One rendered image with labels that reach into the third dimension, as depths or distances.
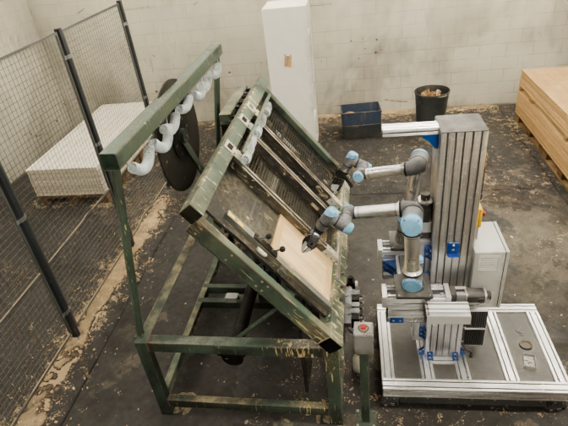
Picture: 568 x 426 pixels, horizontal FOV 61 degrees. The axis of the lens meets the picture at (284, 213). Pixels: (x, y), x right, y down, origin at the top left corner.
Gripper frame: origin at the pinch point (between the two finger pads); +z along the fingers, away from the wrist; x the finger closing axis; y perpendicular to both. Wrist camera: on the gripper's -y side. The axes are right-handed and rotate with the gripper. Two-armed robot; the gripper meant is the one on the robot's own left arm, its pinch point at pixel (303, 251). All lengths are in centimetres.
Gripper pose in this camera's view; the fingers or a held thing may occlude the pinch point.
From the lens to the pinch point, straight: 295.1
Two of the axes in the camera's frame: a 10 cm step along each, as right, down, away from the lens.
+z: -4.7, 7.0, 5.4
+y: 2.5, -4.8, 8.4
